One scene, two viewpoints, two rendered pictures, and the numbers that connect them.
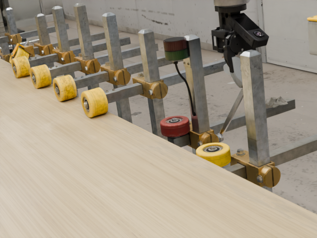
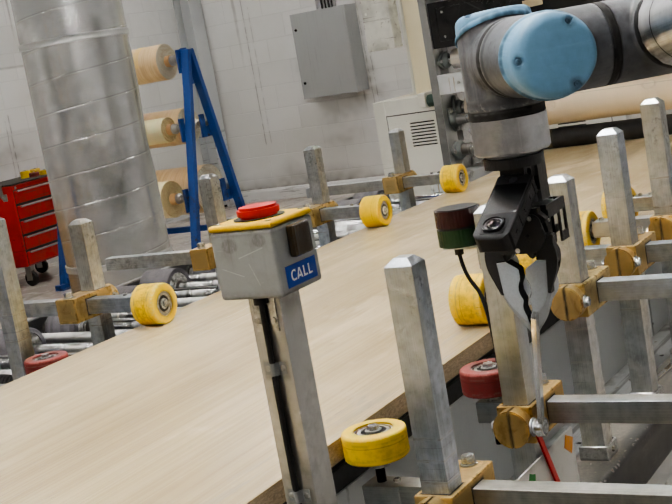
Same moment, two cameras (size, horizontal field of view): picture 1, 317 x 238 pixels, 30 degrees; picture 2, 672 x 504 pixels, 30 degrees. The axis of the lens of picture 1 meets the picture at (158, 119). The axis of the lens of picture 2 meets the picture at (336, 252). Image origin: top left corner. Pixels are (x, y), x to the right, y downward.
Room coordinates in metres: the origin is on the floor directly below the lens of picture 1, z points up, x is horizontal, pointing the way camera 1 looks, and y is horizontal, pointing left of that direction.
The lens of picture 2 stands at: (0.52, -1.36, 1.36)
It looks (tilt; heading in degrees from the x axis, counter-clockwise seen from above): 9 degrees down; 59
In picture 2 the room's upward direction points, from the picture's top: 10 degrees counter-clockwise
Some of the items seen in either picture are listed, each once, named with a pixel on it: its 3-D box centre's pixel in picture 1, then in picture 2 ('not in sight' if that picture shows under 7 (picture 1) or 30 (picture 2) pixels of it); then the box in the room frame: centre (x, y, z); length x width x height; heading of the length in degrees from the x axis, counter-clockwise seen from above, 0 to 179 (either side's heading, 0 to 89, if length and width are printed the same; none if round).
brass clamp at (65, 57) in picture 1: (63, 56); not in sight; (2.43, 0.35, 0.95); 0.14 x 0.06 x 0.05; 27
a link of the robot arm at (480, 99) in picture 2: not in sight; (500, 62); (1.47, -0.23, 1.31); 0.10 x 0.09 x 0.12; 69
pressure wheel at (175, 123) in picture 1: (176, 138); (493, 403); (1.53, -0.04, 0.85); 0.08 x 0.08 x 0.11
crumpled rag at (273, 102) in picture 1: (272, 100); not in sight; (1.68, -0.34, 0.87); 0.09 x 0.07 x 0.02; 117
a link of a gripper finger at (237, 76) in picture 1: (231, 70); (523, 290); (1.48, -0.20, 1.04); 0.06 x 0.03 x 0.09; 27
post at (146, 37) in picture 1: (156, 106); (581, 335); (1.74, 0.00, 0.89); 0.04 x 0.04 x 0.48; 27
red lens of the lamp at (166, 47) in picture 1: (175, 43); (457, 216); (1.50, -0.07, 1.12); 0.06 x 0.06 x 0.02
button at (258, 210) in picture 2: not in sight; (258, 214); (1.06, -0.34, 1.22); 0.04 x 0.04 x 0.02
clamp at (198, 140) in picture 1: (196, 137); (527, 413); (1.54, -0.10, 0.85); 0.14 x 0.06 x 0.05; 27
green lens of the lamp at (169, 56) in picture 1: (176, 53); (460, 234); (1.50, -0.07, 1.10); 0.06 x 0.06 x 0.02
